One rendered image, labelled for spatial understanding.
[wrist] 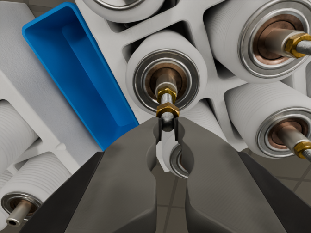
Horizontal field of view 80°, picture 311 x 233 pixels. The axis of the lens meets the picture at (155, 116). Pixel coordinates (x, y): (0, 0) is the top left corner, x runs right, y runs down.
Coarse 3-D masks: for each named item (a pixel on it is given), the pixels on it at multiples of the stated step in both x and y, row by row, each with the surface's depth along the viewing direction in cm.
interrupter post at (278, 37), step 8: (272, 32) 18; (280, 32) 17; (288, 32) 16; (296, 32) 16; (304, 32) 16; (272, 40) 18; (280, 40) 16; (272, 48) 18; (280, 48) 16; (288, 56) 16
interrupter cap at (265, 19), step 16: (272, 0) 17; (288, 0) 17; (304, 0) 17; (256, 16) 17; (272, 16) 17; (288, 16) 17; (304, 16) 17; (256, 32) 18; (240, 48) 19; (256, 48) 19; (256, 64) 19; (272, 64) 20; (288, 64) 19
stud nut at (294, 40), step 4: (296, 36) 15; (300, 36) 15; (304, 36) 15; (308, 36) 15; (288, 40) 16; (292, 40) 15; (296, 40) 15; (300, 40) 15; (308, 40) 15; (288, 44) 16; (292, 44) 15; (296, 44) 15; (288, 48) 16; (292, 48) 15; (288, 52) 16; (292, 52) 15; (296, 52) 15; (292, 56) 16; (296, 56) 16; (300, 56) 16
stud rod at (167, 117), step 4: (164, 96) 17; (168, 96) 17; (164, 100) 16; (168, 100) 16; (168, 112) 14; (164, 116) 13; (168, 116) 13; (172, 116) 13; (164, 120) 13; (168, 120) 13; (172, 120) 13; (164, 124) 13; (168, 124) 13; (172, 124) 13; (164, 128) 13; (168, 128) 13; (172, 128) 13
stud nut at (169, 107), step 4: (164, 104) 14; (168, 104) 14; (172, 104) 14; (160, 108) 14; (164, 108) 14; (168, 108) 14; (172, 108) 14; (176, 108) 14; (156, 112) 14; (160, 112) 14; (164, 112) 14; (172, 112) 14; (176, 112) 14; (156, 116) 14; (160, 116) 14; (176, 116) 14
